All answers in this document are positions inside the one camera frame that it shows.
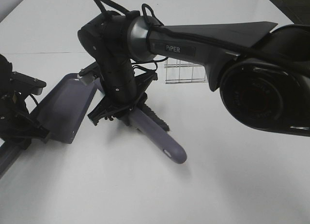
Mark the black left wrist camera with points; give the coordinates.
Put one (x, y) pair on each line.
(26, 84)

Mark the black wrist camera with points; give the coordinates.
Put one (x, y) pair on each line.
(26, 84)
(90, 74)

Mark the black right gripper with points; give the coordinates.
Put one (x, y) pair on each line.
(123, 100)

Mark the chrome wire rack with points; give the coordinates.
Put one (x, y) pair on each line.
(179, 72)

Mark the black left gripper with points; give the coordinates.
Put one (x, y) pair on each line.
(17, 125)

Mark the purple plastic dustpan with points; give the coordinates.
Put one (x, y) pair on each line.
(61, 111)

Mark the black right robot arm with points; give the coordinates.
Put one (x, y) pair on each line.
(262, 71)

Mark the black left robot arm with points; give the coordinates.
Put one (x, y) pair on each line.
(6, 69)

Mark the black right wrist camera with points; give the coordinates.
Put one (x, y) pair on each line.
(90, 74)

